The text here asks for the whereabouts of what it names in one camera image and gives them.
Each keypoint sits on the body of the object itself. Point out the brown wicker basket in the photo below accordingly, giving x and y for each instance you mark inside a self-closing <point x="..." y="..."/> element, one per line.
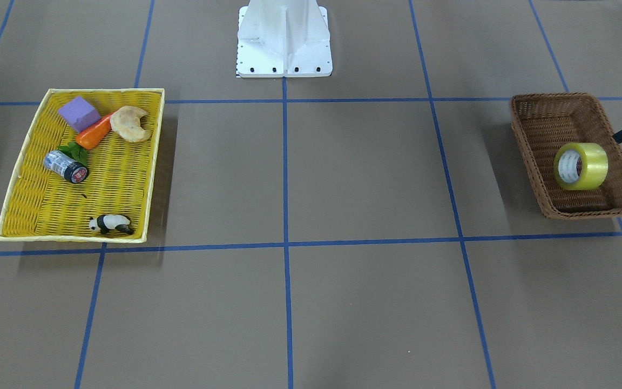
<point x="542" y="123"/>

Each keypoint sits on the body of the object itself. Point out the yellow woven basket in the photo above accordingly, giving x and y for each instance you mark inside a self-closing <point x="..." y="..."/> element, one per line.
<point x="65" y="193"/>

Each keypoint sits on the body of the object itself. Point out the toy panda figure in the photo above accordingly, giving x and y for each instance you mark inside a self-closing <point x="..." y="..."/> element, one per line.
<point x="106" y="223"/>

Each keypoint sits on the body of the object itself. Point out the purple foam block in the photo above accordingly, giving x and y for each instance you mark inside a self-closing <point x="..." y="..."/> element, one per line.
<point x="79" y="114"/>

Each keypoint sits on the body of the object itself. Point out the toy carrot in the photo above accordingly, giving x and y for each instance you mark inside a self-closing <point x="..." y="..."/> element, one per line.
<point x="86" y="140"/>

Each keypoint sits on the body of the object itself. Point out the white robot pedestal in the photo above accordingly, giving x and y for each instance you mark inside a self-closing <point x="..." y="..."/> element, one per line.
<point x="283" y="39"/>

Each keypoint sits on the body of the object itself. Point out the toy croissant bread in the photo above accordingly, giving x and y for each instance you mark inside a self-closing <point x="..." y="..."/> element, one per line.
<point x="126" y="122"/>

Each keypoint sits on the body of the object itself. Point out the small tin can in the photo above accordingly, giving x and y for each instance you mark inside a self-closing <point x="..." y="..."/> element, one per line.
<point x="66" y="167"/>

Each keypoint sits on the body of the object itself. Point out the yellow tape roll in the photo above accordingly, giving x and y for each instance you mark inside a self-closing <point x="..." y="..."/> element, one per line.
<point x="580" y="166"/>

